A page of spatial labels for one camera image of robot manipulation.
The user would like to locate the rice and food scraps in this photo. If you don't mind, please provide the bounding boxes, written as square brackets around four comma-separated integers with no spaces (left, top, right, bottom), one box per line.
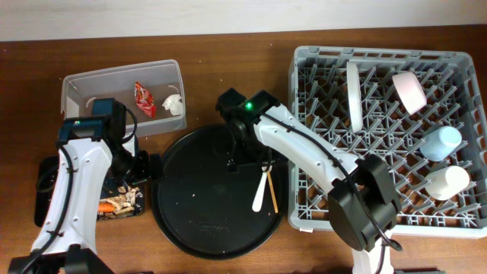
[97,186,145,221]

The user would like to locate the wooden chopstick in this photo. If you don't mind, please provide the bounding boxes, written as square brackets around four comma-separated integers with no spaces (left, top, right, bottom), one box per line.
[267,170,279,214]

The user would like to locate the orange carrot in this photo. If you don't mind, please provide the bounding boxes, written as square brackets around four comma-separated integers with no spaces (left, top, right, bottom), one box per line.
[97,202,116,213]

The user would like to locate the white plastic fork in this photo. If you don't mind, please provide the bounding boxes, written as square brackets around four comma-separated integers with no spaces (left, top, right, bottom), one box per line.
[252,167,272,212]

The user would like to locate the red snack wrapper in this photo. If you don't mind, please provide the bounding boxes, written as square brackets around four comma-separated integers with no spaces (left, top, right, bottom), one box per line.
[134,81,157,118]

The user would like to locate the white tissue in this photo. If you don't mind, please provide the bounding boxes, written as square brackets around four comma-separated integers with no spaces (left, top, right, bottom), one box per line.
[162,94,183,116]

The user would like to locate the white plate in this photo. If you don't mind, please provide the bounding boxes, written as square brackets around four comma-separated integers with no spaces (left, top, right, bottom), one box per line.
[346,62,363,132]

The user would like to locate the pink bowl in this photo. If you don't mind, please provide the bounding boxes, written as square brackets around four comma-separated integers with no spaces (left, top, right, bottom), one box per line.
[392,72,427,115]

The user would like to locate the blue cup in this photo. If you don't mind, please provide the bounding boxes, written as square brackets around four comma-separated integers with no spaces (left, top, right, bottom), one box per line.
[419,126,463,161]

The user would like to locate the white cup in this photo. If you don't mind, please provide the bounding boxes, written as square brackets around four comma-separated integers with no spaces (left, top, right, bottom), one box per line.
[425,166,470,200]

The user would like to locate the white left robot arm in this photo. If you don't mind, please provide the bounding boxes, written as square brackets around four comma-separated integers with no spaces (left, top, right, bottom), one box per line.
[8,98,151,273]

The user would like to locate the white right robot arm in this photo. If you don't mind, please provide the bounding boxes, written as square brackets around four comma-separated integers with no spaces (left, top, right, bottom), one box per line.
[215,88,402,273]

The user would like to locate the grey dishwasher rack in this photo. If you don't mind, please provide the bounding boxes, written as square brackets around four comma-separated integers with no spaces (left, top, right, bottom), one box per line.
[288,46,486,238]

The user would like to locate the round black tray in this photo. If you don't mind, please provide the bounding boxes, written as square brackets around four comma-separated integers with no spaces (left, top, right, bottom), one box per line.
[151,124,288,260]

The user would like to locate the black rectangular tray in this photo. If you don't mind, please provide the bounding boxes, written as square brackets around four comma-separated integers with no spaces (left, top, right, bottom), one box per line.
[34,156,145,227]

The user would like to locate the clear plastic bin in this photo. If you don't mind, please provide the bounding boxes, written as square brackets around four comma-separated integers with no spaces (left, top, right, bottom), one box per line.
[61,59,186,137]

